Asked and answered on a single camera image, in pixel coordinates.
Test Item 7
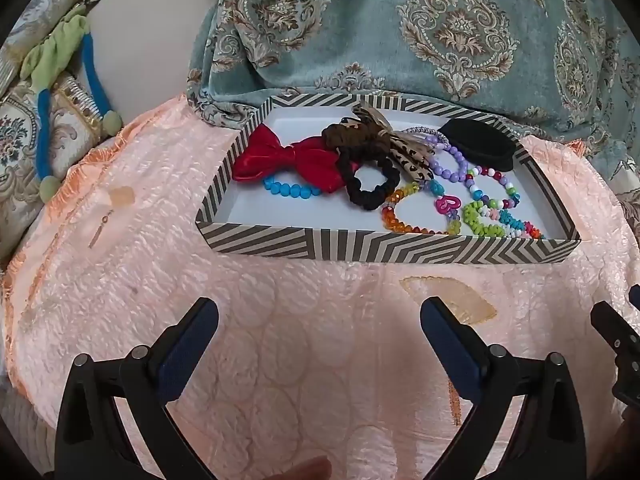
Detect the pink quilted bedspread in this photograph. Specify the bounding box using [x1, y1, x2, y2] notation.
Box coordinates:
[0, 95, 640, 480]

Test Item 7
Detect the brown scrunchie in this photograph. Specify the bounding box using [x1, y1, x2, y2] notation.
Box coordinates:
[321, 117, 396, 153]

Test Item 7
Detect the pile of colourful bead bracelets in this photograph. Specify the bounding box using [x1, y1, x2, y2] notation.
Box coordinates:
[422, 132, 473, 183]

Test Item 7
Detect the black scrunchie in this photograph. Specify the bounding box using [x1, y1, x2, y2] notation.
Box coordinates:
[335, 147, 402, 211]

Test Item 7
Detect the white red green bead bracelet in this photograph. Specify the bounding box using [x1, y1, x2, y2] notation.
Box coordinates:
[465, 165, 521, 211]

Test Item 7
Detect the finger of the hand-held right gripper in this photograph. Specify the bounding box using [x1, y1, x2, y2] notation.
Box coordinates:
[590, 301, 640, 406]

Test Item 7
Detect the gold drop earring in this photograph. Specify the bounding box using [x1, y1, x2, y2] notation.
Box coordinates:
[87, 205, 113, 250]

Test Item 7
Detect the red velvet bow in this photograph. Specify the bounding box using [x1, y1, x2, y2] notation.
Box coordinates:
[231, 125, 361, 195]

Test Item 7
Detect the green and blue fabric toy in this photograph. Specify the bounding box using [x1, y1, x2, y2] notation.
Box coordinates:
[20, 12, 123, 203]

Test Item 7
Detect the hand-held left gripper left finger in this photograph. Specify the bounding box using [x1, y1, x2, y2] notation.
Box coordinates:
[55, 297, 221, 480]

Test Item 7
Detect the leopard print bow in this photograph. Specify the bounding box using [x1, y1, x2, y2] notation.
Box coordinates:
[350, 104, 436, 183]

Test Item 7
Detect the pastel star bead bracelet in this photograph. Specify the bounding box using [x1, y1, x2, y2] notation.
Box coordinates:
[487, 207, 543, 241]

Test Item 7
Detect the teal damask blanket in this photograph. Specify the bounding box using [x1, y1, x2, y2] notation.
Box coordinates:
[186, 0, 640, 196]

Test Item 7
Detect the beige square tag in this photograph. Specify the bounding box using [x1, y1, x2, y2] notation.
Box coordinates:
[109, 186, 137, 208]

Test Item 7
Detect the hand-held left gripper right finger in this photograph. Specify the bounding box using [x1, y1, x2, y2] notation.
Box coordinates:
[420, 296, 588, 480]

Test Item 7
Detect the rainbow crystal bead bracelet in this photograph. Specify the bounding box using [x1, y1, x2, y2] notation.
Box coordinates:
[381, 182, 458, 235]

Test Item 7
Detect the pink heart charm bracelet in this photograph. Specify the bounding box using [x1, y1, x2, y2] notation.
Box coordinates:
[430, 180, 463, 233]

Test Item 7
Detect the black oval hair pad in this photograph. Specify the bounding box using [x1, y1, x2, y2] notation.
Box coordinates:
[442, 119, 521, 172]

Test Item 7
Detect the cream padded headboard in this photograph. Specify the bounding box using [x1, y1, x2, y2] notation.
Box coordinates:
[87, 0, 223, 126]

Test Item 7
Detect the blue bead bracelet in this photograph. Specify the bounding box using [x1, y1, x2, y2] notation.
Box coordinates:
[263, 176, 326, 200]

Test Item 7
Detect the striped cardboard box tray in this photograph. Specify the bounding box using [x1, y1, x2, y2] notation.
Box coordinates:
[194, 92, 582, 265]

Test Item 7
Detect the purple coil hair tie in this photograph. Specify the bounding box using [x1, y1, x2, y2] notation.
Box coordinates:
[400, 126, 451, 148]

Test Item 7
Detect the cream floral bed cover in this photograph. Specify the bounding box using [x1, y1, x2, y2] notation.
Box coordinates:
[612, 150, 640, 281]

